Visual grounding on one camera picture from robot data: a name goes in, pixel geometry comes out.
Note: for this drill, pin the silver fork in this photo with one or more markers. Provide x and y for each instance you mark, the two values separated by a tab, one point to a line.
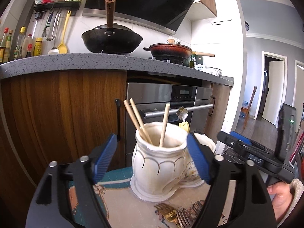
187	216

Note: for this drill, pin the wooden cabinet door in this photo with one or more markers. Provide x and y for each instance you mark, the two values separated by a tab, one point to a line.
216	115
62	115

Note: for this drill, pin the gold fork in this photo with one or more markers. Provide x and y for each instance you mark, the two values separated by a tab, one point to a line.
168	212

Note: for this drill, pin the right wooden cabinet door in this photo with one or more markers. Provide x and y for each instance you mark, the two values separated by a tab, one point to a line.
216	115

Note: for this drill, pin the black wall shelf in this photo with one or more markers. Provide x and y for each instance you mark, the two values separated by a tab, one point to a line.
72	6

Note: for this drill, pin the red brown pan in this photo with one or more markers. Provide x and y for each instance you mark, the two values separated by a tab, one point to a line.
175	53

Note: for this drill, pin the black cabinet handle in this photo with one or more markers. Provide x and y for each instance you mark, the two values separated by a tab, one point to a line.
118	106

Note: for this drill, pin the green yellow tulip utensil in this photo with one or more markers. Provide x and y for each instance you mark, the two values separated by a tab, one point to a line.
185	126

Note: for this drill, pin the grey speckled countertop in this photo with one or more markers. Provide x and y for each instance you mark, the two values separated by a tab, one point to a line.
90	61

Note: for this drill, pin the white door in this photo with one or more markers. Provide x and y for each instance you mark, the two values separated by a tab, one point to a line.
274	91

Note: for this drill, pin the white ceramic double utensil holder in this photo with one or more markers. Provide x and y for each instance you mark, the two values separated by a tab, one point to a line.
159	171

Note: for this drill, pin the wooden chopstick lone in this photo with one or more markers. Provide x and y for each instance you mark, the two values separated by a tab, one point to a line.
134	119

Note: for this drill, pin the black wok wooden handle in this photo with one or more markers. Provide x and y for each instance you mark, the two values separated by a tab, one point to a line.
111	38

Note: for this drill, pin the yellow hanging spoon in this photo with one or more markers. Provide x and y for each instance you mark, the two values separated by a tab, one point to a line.
62	48

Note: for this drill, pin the printed quilted table mat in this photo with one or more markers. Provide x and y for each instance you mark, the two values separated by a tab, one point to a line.
123	208

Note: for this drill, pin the wooden chair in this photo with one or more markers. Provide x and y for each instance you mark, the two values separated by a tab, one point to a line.
246	110

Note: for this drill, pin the oil bottle yellow cap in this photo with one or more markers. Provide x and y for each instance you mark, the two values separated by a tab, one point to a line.
18	48

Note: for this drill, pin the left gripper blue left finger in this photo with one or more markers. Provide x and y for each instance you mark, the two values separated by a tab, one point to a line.
102	158

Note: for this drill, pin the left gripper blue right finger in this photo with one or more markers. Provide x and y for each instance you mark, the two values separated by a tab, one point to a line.
201	155

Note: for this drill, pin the person's right hand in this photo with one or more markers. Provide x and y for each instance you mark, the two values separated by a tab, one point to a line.
282	199

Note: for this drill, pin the black range hood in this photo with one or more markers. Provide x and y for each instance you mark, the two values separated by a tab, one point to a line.
161	15

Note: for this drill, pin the wooden chopstick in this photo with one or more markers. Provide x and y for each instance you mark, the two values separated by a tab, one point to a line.
164	124
141	123

